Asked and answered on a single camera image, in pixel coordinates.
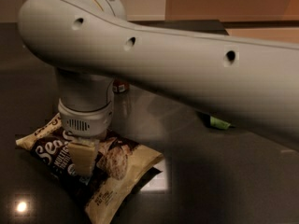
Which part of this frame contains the green rice chip bag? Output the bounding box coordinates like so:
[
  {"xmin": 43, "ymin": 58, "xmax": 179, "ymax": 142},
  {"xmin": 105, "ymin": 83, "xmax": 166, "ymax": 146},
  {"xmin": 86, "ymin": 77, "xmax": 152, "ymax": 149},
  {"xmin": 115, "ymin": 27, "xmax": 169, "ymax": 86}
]
[{"xmin": 209, "ymin": 117, "xmax": 231, "ymax": 130}]

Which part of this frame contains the brown sea salt chip bag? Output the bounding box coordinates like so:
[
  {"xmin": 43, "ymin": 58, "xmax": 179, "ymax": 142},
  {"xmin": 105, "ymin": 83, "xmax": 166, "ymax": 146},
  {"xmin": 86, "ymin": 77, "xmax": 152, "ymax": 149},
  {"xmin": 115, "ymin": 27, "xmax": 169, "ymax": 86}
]
[{"xmin": 16, "ymin": 115, "xmax": 164, "ymax": 224}]

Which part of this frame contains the tan taped gripper finger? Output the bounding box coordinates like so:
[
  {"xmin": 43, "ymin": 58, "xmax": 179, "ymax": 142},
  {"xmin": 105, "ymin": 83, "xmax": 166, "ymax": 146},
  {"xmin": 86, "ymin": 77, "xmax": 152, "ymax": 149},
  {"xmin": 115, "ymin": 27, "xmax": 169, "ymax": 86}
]
[{"xmin": 67, "ymin": 137, "xmax": 99, "ymax": 178}]

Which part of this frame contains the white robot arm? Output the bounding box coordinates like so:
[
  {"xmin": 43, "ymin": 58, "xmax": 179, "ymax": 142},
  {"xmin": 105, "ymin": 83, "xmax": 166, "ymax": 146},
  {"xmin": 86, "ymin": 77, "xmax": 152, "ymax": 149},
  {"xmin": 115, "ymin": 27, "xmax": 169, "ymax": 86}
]
[{"xmin": 18, "ymin": 0, "xmax": 299, "ymax": 149}]

